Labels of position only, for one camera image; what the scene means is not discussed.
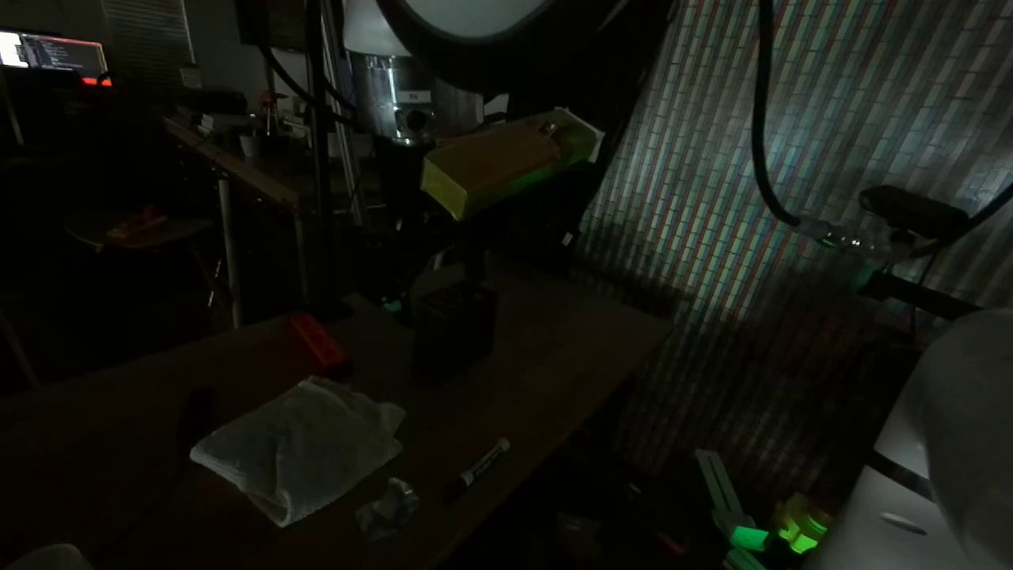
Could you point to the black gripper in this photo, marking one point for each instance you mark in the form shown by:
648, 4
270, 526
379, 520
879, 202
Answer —
472, 243

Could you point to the black basket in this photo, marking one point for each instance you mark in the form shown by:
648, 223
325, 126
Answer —
453, 330

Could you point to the white towel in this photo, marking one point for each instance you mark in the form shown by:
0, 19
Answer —
297, 449

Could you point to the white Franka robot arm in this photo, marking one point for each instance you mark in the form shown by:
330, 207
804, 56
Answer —
462, 13

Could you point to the pale rectangular box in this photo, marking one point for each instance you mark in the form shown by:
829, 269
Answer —
496, 158

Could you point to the red block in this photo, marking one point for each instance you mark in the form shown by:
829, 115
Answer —
318, 341

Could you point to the white marker pen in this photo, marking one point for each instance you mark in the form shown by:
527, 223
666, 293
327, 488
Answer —
486, 464

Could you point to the wooden background bench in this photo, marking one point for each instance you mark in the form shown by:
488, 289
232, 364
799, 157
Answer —
238, 170

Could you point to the round wooden stool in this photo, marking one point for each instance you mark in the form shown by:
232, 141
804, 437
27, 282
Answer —
137, 227

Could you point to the pale slanted stick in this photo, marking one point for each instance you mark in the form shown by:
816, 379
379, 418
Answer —
721, 488

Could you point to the striped backdrop panel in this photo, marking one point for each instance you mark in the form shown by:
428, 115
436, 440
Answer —
843, 127

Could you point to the green glowing floor item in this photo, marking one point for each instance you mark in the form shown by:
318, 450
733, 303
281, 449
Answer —
786, 532

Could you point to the lit computer monitor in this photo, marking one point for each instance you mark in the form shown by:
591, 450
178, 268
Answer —
53, 51

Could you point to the large white rounded object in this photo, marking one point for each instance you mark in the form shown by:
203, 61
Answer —
951, 455

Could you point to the white cup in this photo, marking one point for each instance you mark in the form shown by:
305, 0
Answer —
42, 557

